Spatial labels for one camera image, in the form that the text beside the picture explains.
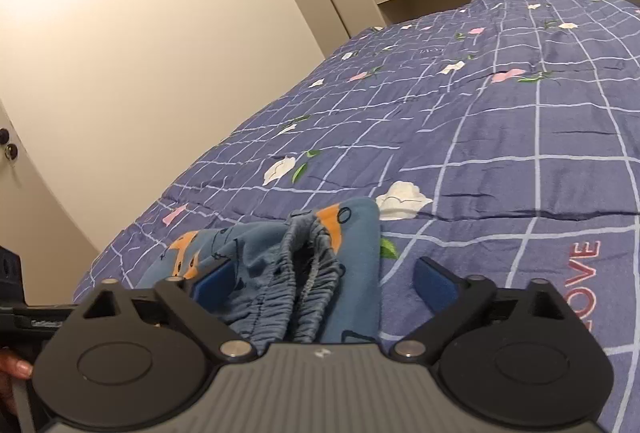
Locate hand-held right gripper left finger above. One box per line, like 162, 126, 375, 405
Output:
75, 259, 259, 362

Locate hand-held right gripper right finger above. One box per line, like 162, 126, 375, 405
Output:
389, 256, 574, 362

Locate person's left hand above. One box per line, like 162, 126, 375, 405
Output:
0, 349, 35, 406

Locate white door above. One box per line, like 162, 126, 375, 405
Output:
0, 96, 101, 264

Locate blue pants with orange print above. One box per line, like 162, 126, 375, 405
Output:
135, 196, 383, 345

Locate purple checked floral blanket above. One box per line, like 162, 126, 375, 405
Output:
72, 0, 640, 433

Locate dark door lock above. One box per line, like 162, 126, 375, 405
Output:
0, 127, 19, 162

